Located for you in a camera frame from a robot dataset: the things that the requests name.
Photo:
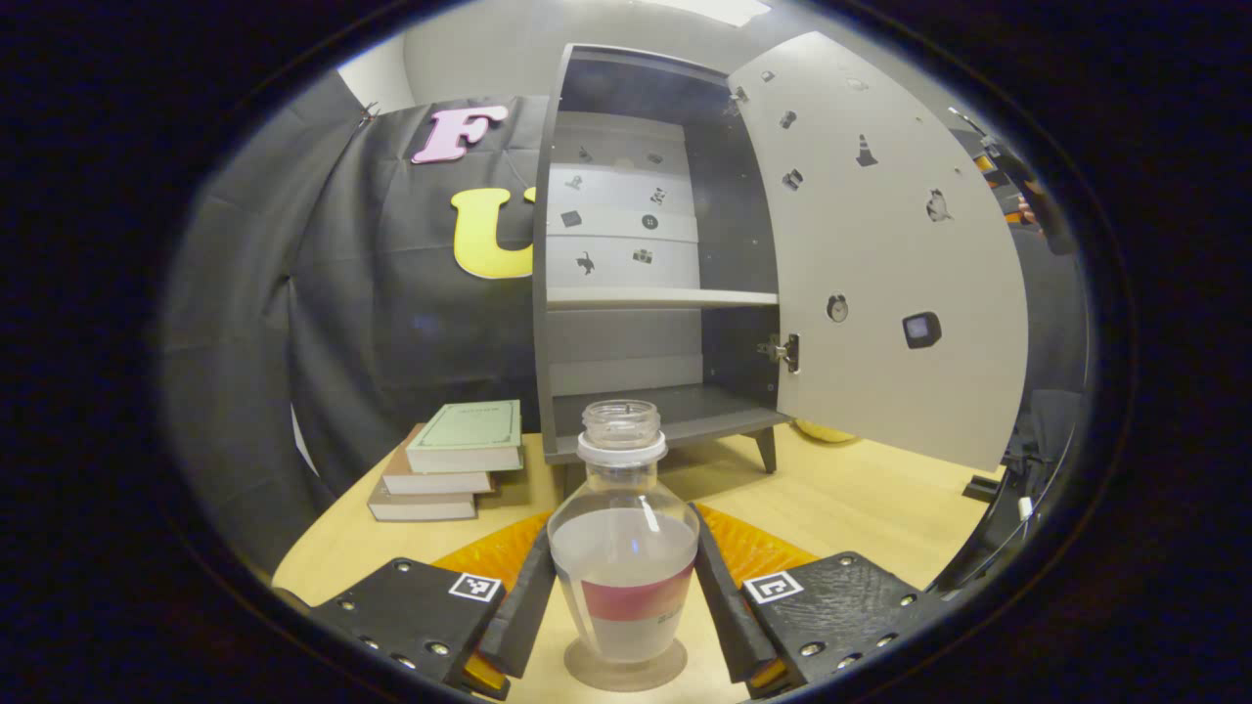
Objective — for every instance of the white cabinet door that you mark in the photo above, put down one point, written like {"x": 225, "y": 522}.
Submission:
{"x": 880, "y": 372}

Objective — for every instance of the black backdrop cloth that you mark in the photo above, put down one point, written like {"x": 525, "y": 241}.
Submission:
{"x": 333, "y": 323}

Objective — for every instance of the clear bottle with red label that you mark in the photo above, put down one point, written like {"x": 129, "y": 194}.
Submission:
{"x": 626, "y": 557}

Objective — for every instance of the metal door hinge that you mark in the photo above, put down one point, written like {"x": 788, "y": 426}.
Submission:
{"x": 738, "y": 96}
{"x": 782, "y": 352}

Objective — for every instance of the dark stand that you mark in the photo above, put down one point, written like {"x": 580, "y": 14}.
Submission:
{"x": 981, "y": 487}

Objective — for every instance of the yellow lumpy object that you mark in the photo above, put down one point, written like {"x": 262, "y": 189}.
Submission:
{"x": 827, "y": 432}

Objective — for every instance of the long ceiling light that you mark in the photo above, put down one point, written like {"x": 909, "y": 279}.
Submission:
{"x": 709, "y": 10}

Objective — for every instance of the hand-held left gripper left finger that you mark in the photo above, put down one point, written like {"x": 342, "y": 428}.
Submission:
{"x": 523, "y": 616}

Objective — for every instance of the brown book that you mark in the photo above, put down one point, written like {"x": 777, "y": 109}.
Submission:
{"x": 430, "y": 481}

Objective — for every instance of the round brown coaster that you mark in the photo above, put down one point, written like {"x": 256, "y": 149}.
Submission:
{"x": 587, "y": 673}

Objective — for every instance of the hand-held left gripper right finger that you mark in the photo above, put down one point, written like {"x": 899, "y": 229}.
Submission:
{"x": 724, "y": 616}

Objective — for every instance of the grey-brown book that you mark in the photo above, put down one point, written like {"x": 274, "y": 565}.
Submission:
{"x": 421, "y": 508}

